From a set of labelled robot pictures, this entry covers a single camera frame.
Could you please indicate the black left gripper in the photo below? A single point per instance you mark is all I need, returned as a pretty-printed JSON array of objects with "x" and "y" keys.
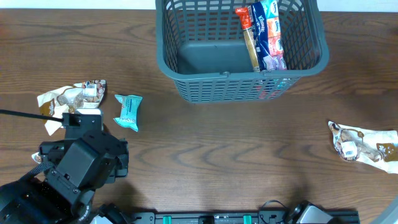
[{"x": 56, "y": 149}]

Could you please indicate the grey plastic laundry basket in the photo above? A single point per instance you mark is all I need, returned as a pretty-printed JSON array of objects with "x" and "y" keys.
[{"x": 201, "y": 47}]

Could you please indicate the orange spaghetti pasta package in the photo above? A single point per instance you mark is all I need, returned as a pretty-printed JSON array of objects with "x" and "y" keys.
[{"x": 246, "y": 24}]

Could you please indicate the blue Kleenex tissue pack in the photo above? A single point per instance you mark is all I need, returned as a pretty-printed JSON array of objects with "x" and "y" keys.
[{"x": 268, "y": 35}]

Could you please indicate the beige snack pouch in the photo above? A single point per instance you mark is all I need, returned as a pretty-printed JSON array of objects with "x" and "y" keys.
[
  {"x": 36, "y": 157},
  {"x": 374, "y": 148},
  {"x": 69, "y": 99}
]

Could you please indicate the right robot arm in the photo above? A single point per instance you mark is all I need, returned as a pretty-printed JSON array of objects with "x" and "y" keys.
[{"x": 307, "y": 212}]

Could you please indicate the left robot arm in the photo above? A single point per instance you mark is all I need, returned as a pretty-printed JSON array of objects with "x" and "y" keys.
[{"x": 60, "y": 189}]

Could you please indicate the teal snack wrapper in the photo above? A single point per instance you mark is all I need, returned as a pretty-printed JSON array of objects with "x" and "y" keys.
[{"x": 129, "y": 108}]

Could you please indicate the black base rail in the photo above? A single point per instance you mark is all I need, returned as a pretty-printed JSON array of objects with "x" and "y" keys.
[{"x": 265, "y": 215}]

